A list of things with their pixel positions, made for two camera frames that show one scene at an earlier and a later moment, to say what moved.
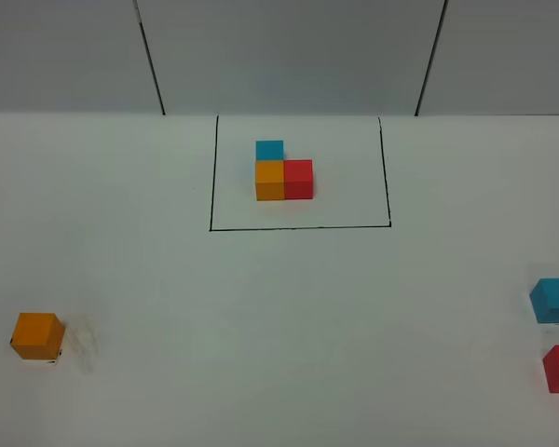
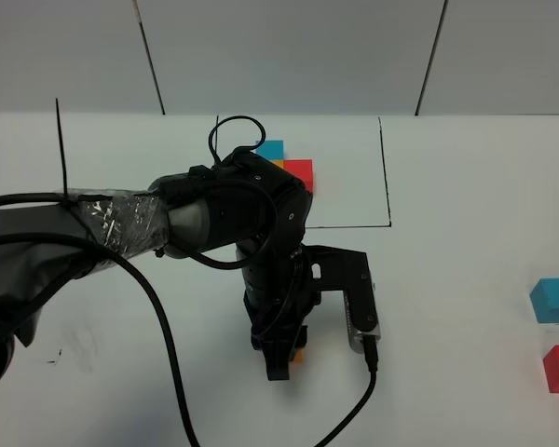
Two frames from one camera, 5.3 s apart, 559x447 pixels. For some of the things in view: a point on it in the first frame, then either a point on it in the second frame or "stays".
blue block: x=554 y=300 stays
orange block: x=38 y=336 -> x=299 y=357
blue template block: x=269 y=150 stays
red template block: x=298 y=179 stays
